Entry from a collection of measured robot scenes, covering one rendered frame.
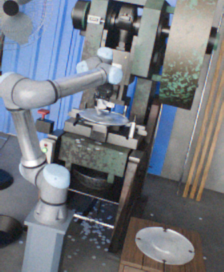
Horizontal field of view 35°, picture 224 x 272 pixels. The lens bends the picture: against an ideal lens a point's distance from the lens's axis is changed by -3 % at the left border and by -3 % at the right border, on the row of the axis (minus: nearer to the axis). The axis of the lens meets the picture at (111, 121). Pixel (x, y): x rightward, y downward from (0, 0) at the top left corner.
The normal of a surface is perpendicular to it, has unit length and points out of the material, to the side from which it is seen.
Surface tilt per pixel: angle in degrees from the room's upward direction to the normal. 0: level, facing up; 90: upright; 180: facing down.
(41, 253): 90
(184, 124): 90
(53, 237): 90
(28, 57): 90
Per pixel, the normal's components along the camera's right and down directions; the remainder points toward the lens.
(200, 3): -0.15, -0.16
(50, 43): -0.25, 0.22
